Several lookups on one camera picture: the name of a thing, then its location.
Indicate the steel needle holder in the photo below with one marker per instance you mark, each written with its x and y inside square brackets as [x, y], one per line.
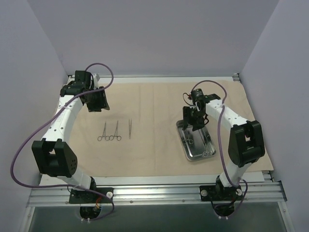
[205, 142]

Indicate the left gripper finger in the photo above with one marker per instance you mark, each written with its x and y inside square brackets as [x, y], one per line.
[105, 103]
[93, 108]

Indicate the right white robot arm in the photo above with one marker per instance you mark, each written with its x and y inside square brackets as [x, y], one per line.
[246, 142]

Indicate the aluminium front rail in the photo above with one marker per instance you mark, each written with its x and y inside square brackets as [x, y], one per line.
[157, 195]

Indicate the steel hemostat forceps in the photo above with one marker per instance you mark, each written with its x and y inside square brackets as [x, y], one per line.
[116, 136]
[103, 136]

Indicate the metal instrument tray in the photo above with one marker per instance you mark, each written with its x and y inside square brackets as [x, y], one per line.
[195, 152]

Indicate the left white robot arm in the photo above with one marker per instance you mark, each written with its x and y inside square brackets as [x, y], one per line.
[52, 153]

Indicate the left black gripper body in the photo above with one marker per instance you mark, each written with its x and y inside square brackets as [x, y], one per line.
[98, 101]

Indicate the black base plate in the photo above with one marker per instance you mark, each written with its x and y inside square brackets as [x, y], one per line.
[84, 197]
[216, 194]

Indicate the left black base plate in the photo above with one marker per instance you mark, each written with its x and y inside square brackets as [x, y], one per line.
[84, 197]

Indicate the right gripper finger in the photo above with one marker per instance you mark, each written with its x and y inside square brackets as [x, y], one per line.
[186, 117]
[198, 123]

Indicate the steel tweezers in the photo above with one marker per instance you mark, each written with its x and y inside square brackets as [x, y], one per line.
[130, 127]

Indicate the steel surgical scissors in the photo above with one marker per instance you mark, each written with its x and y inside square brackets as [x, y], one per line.
[187, 137]

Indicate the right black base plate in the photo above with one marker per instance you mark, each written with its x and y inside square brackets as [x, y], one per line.
[216, 194]

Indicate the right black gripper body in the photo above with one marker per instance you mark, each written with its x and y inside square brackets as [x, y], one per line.
[191, 119]

